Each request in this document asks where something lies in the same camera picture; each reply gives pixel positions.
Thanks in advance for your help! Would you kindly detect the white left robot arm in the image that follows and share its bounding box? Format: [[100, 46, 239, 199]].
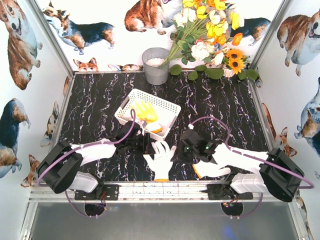
[[36, 120, 155, 194]]

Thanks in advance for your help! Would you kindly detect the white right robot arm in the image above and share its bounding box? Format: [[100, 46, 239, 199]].
[[171, 129, 304, 203]]

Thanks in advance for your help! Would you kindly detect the white plastic storage basket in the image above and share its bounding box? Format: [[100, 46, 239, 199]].
[[114, 88, 181, 141]]

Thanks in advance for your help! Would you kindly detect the white cotton glove orange cuff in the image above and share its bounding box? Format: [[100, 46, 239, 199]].
[[192, 161, 231, 179]]

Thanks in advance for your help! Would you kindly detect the aluminium front rail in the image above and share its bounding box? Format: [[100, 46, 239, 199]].
[[28, 181, 300, 202]]

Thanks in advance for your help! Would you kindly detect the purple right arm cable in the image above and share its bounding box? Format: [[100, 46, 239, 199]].
[[188, 116, 315, 190]]

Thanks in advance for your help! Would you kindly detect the artificial flower bouquet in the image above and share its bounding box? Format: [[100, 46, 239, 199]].
[[160, 0, 269, 81]]

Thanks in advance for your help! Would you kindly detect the orange dotted work glove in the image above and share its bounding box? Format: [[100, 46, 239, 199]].
[[132, 100, 163, 134]]

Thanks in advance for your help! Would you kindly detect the blue dotted work glove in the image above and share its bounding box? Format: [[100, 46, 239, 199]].
[[143, 141, 177, 182]]

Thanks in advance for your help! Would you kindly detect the grey metal bucket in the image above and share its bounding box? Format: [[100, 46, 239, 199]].
[[141, 47, 170, 86]]

